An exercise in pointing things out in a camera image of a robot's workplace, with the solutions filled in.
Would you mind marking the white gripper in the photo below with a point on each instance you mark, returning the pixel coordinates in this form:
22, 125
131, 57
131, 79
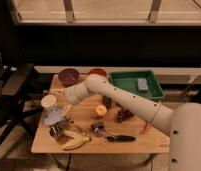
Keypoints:
66, 108

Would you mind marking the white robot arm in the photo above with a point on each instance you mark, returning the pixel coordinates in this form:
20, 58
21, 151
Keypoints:
182, 125

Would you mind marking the white paper cup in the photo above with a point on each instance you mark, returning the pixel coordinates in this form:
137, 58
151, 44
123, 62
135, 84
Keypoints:
48, 101

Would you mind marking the metal measuring cup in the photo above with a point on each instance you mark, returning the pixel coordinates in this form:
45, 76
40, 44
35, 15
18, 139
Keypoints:
57, 130

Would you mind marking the purple bowl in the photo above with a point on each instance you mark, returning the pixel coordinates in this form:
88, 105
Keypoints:
68, 76

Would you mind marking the yellow banana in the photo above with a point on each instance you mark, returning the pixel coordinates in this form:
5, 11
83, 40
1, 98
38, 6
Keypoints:
75, 143

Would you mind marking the yellow apple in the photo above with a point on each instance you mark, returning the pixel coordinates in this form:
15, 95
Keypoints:
100, 110

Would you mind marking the black office chair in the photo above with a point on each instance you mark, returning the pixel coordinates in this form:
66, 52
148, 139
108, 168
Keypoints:
12, 100

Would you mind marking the dark purple grapes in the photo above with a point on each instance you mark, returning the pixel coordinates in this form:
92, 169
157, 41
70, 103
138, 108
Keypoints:
124, 114

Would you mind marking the green plastic tray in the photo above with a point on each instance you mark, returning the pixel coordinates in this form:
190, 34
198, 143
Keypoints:
128, 80

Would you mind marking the grey sponge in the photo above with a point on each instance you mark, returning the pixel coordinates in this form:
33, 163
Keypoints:
142, 85

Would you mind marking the orange carrot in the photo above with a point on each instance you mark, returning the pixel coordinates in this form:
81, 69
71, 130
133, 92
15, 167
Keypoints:
145, 128

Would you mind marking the black handled scoop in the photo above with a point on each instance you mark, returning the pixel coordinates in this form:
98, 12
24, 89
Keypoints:
98, 129

